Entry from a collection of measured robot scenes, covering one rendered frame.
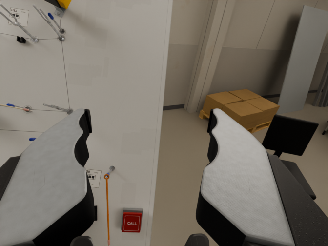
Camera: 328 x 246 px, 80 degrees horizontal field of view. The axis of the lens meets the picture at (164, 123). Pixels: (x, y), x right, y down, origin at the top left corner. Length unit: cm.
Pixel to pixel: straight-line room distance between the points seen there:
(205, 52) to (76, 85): 268
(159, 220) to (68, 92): 152
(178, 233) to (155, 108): 145
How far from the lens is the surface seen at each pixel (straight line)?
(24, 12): 75
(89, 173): 61
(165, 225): 192
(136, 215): 60
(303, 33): 462
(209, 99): 327
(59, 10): 71
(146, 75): 61
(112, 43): 65
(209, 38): 314
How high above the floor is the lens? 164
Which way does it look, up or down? 32 degrees down
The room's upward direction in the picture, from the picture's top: 10 degrees clockwise
